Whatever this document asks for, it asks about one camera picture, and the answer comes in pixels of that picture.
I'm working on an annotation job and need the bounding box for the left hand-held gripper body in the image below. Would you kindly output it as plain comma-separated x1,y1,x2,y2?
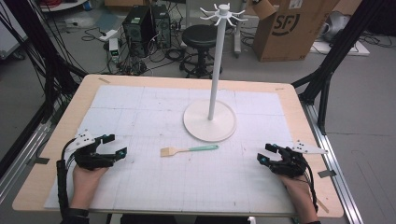
64,129,117,171

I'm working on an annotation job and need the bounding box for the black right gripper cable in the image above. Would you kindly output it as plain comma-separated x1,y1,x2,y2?
301,155,319,214

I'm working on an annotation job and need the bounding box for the green-handled pastry brush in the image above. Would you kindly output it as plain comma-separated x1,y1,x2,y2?
160,144,220,158

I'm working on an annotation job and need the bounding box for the aluminium rail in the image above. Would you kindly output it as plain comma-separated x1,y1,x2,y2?
0,102,60,204
300,101,364,224

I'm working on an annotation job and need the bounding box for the person's left hand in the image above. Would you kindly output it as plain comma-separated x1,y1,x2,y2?
70,164,110,211

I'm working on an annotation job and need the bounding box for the black computer tower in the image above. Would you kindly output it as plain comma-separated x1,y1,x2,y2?
121,5,155,59
150,3,173,49

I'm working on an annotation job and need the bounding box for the black metal frame stand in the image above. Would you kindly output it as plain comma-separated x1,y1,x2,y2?
290,0,387,136
0,0,89,122

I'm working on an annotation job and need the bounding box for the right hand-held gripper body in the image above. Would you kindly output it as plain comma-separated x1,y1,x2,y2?
268,139,329,179

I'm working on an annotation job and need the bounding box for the small white device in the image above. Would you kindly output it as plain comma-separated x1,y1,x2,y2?
107,37,120,62

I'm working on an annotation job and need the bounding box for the white hook stand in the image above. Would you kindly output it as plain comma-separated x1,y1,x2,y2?
182,2,248,143

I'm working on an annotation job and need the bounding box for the white power strip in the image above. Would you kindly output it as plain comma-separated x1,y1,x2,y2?
98,28,120,42

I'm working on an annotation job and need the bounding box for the black round stool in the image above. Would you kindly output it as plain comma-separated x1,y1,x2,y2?
179,23,223,79

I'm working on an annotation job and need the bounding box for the person's right hand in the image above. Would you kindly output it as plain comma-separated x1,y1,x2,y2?
276,172,319,222

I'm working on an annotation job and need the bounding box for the white grid mat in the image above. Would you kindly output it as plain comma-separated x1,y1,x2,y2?
43,84,304,215

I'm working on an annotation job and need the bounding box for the brown cardboard box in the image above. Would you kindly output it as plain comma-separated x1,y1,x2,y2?
247,0,342,63

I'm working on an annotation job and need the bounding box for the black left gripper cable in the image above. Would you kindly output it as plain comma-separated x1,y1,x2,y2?
55,137,78,218

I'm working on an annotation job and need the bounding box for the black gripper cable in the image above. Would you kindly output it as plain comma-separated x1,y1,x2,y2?
55,137,78,218
301,155,319,214

